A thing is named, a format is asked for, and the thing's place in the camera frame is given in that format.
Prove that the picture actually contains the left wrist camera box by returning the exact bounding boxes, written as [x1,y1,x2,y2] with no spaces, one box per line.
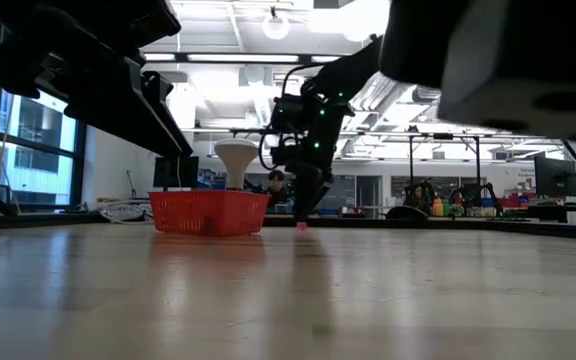
[117,0,183,51]

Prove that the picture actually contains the white ring lamp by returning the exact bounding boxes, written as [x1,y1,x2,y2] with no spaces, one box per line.
[261,12,291,42]

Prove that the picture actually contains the black overhead light bar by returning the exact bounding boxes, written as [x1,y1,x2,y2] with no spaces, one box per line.
[140,51,349,66]

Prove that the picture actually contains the black monitor on arm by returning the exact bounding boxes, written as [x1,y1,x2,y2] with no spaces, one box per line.
[533,152,576,199]

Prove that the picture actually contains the white mushroom table lamp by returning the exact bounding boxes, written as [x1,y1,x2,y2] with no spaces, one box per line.
[213,138,262,192]

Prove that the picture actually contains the black background rig frame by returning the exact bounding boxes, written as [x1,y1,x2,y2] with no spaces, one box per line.
[182,127,564,221]

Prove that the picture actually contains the white coiled cable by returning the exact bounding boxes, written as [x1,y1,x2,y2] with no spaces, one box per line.
[98,198,154,225]

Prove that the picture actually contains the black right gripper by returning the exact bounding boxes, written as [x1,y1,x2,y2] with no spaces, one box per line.
[271,139,337,221]

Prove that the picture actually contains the black domed object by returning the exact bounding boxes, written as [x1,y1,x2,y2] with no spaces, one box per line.
[385,204,429,221]

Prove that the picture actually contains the black background robot arms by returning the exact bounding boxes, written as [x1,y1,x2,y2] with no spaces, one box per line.
[447,182,504,211]

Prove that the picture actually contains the red plastic mesh basket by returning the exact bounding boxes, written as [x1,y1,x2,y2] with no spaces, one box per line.
[148,189,271,238]

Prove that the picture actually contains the black framed window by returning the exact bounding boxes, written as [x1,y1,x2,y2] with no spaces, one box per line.
[0,84,88,211]

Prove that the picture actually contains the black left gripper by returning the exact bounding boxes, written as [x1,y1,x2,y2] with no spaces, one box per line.
[0,0,194,157]

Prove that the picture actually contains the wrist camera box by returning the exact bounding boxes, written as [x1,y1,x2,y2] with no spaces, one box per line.
[117,0,183,51]
[269,93,305,135]

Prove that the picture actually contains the person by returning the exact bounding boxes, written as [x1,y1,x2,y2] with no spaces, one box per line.
[266,169,292,207]
[407,180,437,211]

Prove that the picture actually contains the black monitor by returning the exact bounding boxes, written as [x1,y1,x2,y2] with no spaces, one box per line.
[153,155,201,190]

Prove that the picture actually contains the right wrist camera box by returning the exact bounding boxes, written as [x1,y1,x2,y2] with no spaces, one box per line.
[269,93,305,135]

